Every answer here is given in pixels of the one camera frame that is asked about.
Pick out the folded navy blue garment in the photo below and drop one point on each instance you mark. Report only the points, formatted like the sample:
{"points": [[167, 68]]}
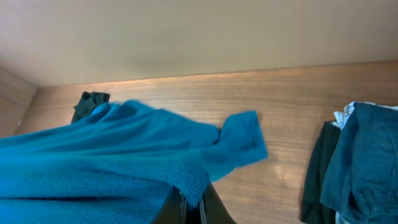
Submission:
{"points": [[360, 182]]}

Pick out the folded black garment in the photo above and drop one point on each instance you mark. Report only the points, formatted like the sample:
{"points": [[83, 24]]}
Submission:
{"points": [[312, 211]]}

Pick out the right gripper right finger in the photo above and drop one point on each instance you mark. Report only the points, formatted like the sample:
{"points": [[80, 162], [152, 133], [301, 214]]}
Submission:
{"points": [[212, 210]]}

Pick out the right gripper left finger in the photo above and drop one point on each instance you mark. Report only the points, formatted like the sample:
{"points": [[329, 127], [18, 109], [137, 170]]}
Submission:
{"points": [[173, 210]]}

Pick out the blue t-shirt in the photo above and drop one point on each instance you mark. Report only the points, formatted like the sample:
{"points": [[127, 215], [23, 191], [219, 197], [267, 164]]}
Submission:
{"points": [[120, 163]]}

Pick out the black t-shirt with logo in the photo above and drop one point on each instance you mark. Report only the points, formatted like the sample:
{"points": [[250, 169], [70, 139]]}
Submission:
{"points": [[88, 102]]}

